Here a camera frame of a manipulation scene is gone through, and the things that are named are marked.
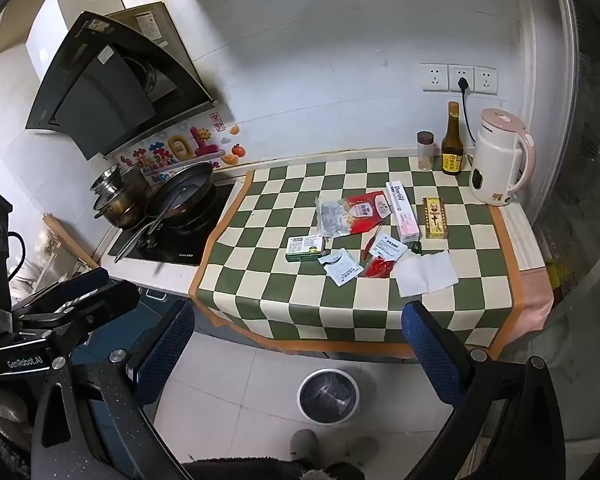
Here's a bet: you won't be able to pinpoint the white round trash bin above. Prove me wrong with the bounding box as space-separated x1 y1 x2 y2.
297 368 361 426

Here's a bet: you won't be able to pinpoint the white printed sachet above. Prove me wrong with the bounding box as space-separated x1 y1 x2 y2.
367 233 409 264
318 248 364 287

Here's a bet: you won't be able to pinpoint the grey slipper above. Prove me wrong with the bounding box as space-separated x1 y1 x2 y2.
289 428 317 461
347 436 380 469

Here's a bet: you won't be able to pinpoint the black range hood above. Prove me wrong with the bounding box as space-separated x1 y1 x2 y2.
25 10 219 162

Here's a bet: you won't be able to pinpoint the long-stemmed red chili pepper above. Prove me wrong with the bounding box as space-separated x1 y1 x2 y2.
361 224 384 264

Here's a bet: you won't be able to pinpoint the steel pot with glass lid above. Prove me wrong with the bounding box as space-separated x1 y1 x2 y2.
91 163 152 229

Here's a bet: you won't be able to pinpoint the colourful wall stickers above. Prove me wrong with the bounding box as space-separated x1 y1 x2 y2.
119 112 247 182

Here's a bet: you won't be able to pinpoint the dark sauce bottle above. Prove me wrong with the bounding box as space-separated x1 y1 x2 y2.
441 101 463 176

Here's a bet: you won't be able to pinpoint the black frying pan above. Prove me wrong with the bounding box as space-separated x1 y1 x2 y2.
113 160 216 264

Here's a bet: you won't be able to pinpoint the black cable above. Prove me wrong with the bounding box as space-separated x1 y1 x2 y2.
7 232 27 282

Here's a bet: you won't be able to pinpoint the black induction cooktop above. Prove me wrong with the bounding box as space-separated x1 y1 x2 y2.
107 182 237 267

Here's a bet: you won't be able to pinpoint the green white medicine box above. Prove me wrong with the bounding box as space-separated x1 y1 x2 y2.
285 234 330 264

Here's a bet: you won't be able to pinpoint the white paper tissue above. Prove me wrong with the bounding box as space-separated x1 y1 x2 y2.
394 251 460 297

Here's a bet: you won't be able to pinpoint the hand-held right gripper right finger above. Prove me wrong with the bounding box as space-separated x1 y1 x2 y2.
401 301 568 480

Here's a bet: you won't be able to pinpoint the white pink long box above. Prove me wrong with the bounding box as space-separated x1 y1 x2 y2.
384 180 424 242

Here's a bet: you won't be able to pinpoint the clear spice jar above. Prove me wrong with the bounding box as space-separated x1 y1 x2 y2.
416 131 435 171

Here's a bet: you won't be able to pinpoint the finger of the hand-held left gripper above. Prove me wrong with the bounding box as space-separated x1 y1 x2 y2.
11 267 111 314
19 280 141 345

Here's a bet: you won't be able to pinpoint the white wall socket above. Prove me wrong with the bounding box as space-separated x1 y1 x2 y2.
420 62 450 93
448 64 476 94
473 66 500 95

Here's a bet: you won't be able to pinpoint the yellow medicine box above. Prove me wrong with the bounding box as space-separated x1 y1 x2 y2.
422 197 450 240

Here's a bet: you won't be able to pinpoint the green white checkered tablecloth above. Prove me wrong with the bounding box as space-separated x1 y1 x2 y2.
188 155 555 361

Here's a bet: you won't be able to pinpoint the wooden board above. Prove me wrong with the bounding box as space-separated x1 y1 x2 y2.
42 212 102 269

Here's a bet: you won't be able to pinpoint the red and clear food bag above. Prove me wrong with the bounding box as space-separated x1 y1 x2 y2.
314 190 394 239

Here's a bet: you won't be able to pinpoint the white pink electric kettle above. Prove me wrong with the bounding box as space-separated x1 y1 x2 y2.
468 107 537 207

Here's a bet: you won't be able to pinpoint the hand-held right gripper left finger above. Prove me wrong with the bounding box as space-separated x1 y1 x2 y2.
30 300 196 480

